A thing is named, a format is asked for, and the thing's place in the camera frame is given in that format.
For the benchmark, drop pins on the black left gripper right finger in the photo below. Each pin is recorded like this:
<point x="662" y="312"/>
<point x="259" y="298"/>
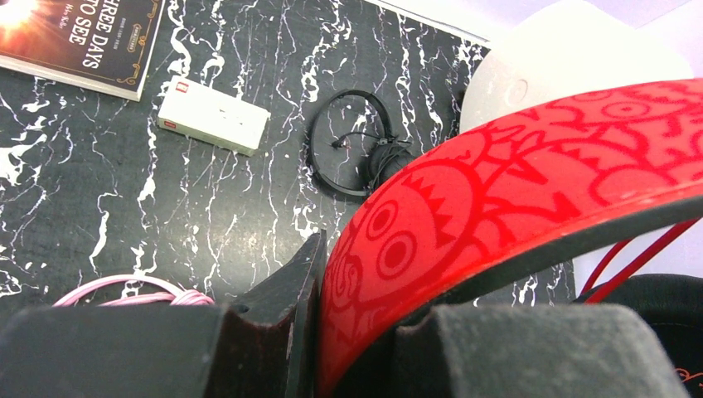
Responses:
<point x="501" y="351"/>

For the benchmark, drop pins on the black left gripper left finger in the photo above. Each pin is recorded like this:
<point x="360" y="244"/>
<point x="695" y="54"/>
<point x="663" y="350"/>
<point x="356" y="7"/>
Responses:
<point x="258" y="345"/>

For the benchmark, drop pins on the black on-ear headphones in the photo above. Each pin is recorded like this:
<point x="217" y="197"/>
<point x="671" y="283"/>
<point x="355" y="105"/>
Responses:
<point x="382" y="153"/>

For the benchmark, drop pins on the red and black headphones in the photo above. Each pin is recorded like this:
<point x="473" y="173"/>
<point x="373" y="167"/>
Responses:
<point x="505" y="200"/>

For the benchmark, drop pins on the small white cardboard box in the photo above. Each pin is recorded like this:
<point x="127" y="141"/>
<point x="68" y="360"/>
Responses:
<point x="200" y="112"/>

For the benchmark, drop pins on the white cylindrical container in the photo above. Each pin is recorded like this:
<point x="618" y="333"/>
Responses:
<point x="567" y="48"/>

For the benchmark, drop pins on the dark paperback book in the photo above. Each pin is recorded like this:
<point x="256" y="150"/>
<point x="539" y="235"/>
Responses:
<point x="104" y="46"/>

